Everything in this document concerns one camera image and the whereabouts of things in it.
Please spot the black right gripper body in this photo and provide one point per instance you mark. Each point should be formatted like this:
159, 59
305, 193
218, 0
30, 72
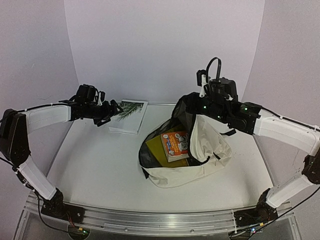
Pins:
208, 110

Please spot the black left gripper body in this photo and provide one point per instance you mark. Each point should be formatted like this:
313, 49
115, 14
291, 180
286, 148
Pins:
97, 113

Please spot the white Singularity book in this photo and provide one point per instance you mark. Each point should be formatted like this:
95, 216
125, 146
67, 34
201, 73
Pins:
130, 120

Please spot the beige canvas student bag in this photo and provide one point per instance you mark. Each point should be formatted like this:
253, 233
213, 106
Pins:
207, 148

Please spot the yellow hardcover book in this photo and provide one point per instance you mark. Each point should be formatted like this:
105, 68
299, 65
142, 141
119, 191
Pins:
155, 146

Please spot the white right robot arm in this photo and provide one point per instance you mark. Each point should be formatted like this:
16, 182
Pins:
275, 136

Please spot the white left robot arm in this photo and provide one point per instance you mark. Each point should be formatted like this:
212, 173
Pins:
17, 127

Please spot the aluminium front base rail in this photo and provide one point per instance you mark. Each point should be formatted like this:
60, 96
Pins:
157, 224

